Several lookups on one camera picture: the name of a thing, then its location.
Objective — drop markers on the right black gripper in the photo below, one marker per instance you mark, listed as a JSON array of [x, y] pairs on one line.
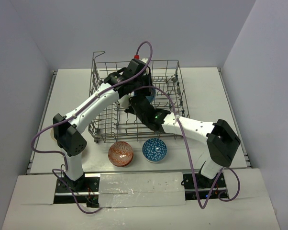
[[130, 108]]

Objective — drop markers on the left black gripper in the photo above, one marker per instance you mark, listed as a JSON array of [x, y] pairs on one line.
[[147, 81]]

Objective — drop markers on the plain blue bowl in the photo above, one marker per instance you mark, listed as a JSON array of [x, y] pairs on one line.
[[149, 93]]

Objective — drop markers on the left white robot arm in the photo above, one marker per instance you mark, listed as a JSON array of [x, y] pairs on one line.
[[68, 129]]

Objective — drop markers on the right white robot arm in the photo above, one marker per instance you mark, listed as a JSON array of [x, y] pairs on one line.
[[220, 138]]

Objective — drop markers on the blue patterned bowl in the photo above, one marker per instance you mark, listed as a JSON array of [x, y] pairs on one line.
[[154, 150]]

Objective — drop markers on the red patterned bowl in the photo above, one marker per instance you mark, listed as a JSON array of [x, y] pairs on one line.
[[120, 154]]

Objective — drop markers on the yellow bowl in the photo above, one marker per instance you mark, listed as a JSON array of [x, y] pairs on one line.
[[53, 136]]

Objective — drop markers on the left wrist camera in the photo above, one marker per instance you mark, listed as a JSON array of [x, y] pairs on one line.
[[140, 58]]

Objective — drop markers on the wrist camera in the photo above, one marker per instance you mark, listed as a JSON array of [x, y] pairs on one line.
[[140, 58], [124, 102]]

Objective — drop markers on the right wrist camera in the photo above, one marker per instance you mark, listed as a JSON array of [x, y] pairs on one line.
[[124, 102]]

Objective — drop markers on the grey wire dish rack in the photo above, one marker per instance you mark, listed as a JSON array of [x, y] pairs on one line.
[[113, 124]]

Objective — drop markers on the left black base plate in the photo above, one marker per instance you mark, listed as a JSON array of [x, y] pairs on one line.
[[86, 193]]

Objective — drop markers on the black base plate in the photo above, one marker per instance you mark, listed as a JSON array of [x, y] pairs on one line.
[[86, 193], [204, 184]]

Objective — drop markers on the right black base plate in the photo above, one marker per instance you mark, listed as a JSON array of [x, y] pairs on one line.
[[204, 184]]

